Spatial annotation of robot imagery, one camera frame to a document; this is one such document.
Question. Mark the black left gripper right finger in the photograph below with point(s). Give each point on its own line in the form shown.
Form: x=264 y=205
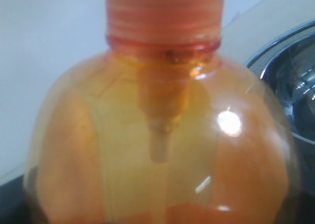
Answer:
x=306 y=155

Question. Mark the small stainless steel bowl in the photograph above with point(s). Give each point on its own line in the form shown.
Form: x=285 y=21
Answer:
x=296 y=87

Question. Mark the large steel mesh strainer basin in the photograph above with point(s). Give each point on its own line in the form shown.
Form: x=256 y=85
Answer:
x=268 y=61

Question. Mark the orange dish soap pump bottle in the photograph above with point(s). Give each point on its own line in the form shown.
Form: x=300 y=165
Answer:
x=162 y=129

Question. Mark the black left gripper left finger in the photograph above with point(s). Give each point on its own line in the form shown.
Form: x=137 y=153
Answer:
x=19 y=205

